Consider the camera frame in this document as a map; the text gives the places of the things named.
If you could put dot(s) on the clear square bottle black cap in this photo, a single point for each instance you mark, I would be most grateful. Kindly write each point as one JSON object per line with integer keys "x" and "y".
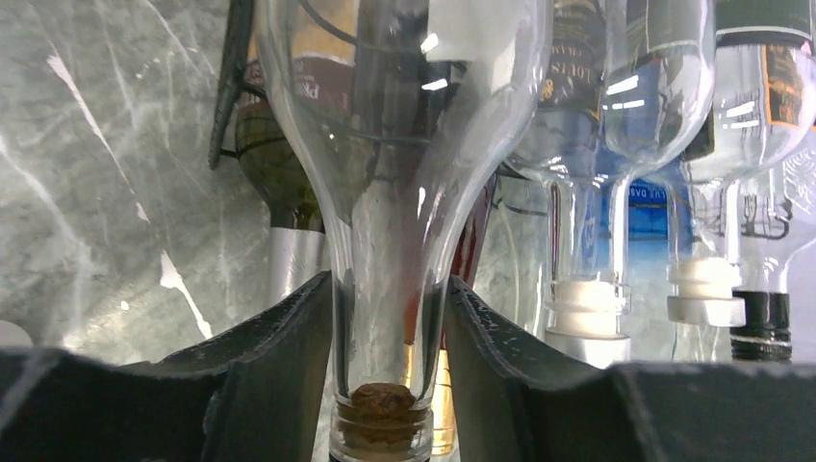
{"x": 777, "y": 220}

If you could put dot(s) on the clear bottle silver cap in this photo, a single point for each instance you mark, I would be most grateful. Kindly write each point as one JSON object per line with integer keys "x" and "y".
{"x": 561, "y": 149}

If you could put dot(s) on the clear round cork-stoppered bottle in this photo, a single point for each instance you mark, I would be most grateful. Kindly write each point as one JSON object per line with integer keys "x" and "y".
{"x": 399, "y": 112}

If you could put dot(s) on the blue square glass bottle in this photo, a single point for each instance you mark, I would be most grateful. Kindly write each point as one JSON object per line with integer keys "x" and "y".
{"x": 647, "y": 217}

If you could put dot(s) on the black wire wine rack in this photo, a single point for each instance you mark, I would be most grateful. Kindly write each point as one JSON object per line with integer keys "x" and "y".
{"x": 240, "y": 71}

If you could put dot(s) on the dark gold-foil wine bottle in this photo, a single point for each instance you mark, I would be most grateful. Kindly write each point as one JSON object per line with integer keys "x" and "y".
{"x": 464, "y": 265}

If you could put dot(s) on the clear bottle dark label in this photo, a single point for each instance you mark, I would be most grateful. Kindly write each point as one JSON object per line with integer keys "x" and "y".
{"x": 762, "y": 107}

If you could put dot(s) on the dark green wine bottle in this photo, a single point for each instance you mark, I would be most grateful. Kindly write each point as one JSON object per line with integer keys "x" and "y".
{"x": 297, "y": 237}

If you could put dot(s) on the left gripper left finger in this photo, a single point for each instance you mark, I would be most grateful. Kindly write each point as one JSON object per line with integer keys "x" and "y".
{"x": 251, "y": 393}

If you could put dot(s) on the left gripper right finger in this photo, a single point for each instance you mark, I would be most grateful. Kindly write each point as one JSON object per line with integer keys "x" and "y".
{"x": 518, "y": 399}

